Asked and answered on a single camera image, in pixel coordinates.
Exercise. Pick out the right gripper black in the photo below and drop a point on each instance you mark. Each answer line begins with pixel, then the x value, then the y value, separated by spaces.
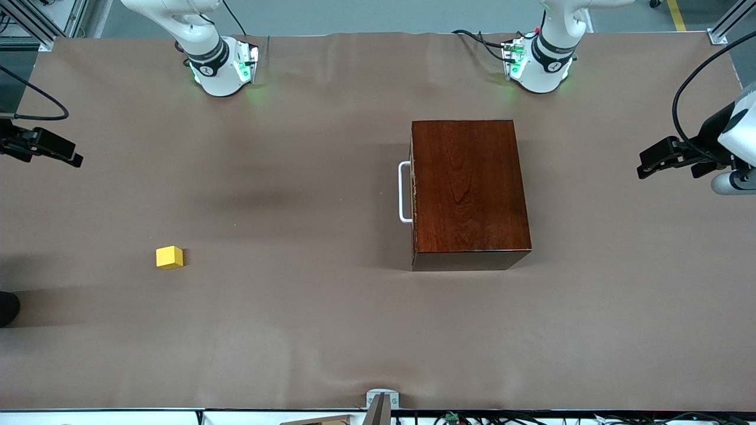
pixel 8 144

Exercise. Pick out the yellow block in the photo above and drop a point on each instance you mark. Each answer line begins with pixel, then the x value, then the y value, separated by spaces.
pixel 169 258

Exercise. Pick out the aluminium frame profile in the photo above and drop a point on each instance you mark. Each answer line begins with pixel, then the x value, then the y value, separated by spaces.
pixel 717 36
pixel 46 42

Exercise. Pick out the brown table cover sheet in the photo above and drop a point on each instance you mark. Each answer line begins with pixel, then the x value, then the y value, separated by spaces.
pixel 236 324

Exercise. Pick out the grey camera support post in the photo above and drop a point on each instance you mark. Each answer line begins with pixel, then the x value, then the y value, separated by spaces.
pixel 381 413

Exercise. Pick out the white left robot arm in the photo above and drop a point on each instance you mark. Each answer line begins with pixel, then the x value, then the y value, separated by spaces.
pixel 546 74

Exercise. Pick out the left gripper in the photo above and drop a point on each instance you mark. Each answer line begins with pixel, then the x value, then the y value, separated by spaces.
pixel 707 139

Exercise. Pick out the dark wooden cabinet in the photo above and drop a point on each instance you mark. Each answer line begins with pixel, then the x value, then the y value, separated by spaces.
pixel 466 189

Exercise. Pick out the grey metal clamp bracket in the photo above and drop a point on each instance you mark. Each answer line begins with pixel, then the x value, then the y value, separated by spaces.
pixel 383 391

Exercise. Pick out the tan cardboard piece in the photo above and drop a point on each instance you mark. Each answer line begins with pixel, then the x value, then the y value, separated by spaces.
pixel 325 421

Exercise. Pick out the black rounded object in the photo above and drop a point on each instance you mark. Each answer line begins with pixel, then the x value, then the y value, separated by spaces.
pixel 7 308

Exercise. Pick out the white table edge rail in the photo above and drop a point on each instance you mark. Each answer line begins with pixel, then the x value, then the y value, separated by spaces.
pixel 118 419

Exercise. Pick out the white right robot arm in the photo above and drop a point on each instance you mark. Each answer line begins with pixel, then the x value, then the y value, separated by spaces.
pixel 215 79

